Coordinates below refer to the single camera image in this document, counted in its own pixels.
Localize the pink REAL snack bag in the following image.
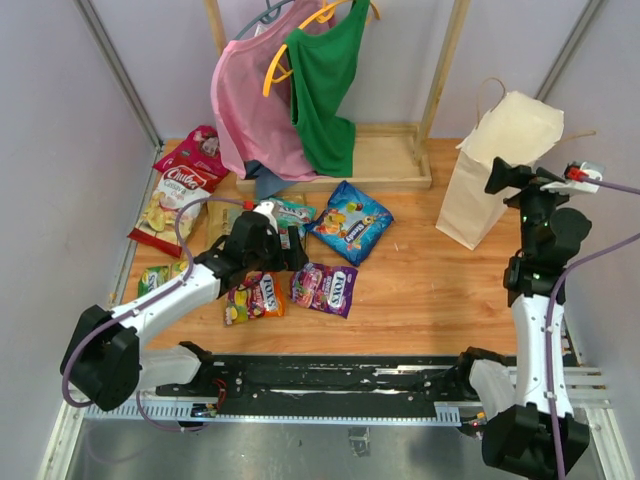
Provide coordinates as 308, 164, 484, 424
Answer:
154, 125, 229, 192

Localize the grey-blue clothes hanger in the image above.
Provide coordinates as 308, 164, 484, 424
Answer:
234, 0, 293, 40

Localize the teal Fox's candy bag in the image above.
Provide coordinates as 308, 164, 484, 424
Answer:
269, 197, 316, 245

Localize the green Fox's candy bag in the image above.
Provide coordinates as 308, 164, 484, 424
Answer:
137, 260, 189, 297

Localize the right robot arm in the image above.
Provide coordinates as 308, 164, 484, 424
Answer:
452, 157, 592, 479

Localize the pink mesh shirt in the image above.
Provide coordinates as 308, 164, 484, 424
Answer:
211, 1, 323, 181

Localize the purple snack packet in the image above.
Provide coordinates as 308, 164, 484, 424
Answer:
290, 263, 358, 318

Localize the teal chips snack bag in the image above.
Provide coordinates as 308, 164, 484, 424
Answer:
205, 198, 244, 249

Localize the blue snack packet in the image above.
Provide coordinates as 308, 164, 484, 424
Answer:
304, 181, 394, 267

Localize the red Chulpi snack bag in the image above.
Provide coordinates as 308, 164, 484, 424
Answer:
128, 159, 222, 258

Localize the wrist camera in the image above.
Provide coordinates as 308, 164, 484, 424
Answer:
243, 200, 278, 230
541, 162, 605, 196

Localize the orange candy bag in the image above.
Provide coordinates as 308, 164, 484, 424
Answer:
224, 272, 286, 326

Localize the yellow clothes hanger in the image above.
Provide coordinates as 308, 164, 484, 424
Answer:
262, 0, 381, 98

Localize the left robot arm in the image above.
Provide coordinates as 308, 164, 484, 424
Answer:
60, 205, 308, 411

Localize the wooden clothes rack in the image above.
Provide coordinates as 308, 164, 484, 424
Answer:
203, 1, 471, 195

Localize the green tank top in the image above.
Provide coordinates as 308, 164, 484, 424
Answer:
285, 1, 370, 178

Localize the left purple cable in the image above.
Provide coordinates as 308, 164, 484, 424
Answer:
59, 195, 251, 434

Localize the blue cloth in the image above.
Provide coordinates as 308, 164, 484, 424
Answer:
245, 160, 296, 200

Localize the grey cable duct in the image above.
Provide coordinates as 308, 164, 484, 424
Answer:
84, 400, 463, 427

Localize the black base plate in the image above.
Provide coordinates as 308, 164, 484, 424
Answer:
155, 353, 478, 414

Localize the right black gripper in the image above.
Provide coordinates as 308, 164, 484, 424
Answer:
485, 157, 578, 257

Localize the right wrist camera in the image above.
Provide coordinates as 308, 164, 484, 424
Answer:
541, 162, 605, 196

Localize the beige paper bag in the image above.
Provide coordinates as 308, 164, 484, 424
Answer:
434, 77, 597, 251

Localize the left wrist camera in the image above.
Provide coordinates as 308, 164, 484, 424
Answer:
243, 200, 278, 230

